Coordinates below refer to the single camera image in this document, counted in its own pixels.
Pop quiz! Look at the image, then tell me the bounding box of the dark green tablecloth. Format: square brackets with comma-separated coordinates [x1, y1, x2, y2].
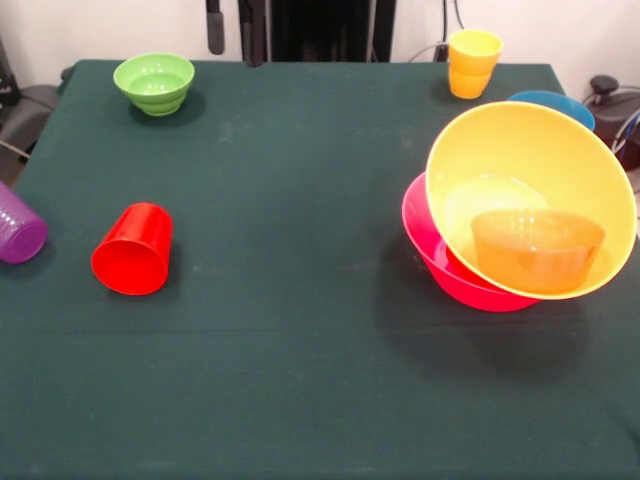
[0, 59, 640, 480]

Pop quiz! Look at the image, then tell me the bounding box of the red cup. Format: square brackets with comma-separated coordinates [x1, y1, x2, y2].
[90, 202, 174, 297]

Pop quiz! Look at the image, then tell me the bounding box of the large pink bowl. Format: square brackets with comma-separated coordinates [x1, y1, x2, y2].
[401, 172, 544, 314]

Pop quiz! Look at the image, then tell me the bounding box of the small blue bowl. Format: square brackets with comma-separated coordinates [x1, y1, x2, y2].
[507, 89, 596, 132]

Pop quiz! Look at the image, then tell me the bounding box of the white cable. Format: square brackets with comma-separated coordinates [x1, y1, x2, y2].
[407, 43, 437, 64]

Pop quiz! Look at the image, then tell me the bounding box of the purple cup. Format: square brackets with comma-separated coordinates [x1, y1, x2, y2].
[0, 179, 49, 265]

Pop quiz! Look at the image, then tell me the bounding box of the small orange bowl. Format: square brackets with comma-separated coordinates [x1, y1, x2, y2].
[470, 209, 607, 295]

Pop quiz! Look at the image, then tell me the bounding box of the large orange bowl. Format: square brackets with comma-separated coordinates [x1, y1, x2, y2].
[425, 101, 638, 301]

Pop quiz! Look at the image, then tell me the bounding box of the tangle of cables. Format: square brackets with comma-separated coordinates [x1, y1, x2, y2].
[598, 107, 640, 189]

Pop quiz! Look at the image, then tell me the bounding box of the black wall cable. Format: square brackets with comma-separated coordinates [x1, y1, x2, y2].
[451, 0, 474, 32]

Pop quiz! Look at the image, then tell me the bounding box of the small green bowl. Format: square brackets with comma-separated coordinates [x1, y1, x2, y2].
[112, 52, 196, 117]

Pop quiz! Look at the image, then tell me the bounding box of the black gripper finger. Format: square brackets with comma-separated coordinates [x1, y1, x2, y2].
[239, 0, 267, 68]
[205, 0, 227, 56]

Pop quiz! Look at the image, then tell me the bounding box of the yellow cup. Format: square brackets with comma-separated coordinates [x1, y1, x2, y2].
[448, 64, 494, 100]
[447, 28, 505, 77]

